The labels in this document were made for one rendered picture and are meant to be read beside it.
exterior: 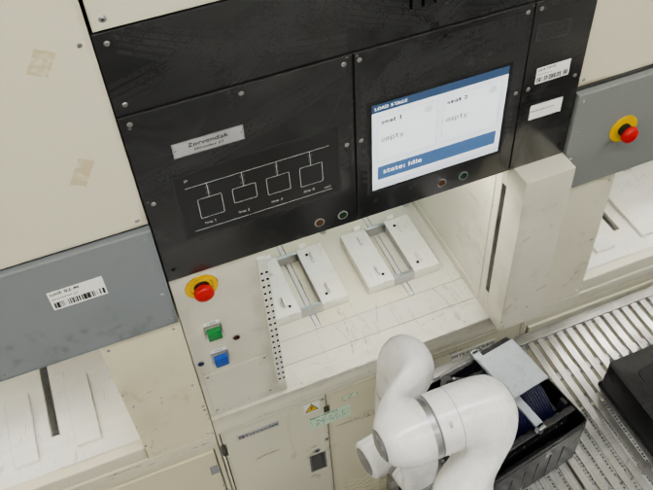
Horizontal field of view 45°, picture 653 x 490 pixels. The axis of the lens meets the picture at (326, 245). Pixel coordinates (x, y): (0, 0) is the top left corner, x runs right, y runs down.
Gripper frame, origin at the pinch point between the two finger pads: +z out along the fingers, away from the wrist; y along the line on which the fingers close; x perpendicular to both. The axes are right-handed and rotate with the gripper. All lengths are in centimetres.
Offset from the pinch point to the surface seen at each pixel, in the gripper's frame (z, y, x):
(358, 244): 7, -63, -15
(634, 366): 44.1, 6.0, -19.4
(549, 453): 9.5, 13.4, -17.1
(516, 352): 10.3, -2.6, 2.9
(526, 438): 2.8, 11.3, -7.1
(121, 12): -47, -35, 92
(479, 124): 13, -25, 51
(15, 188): -70, -39, 67
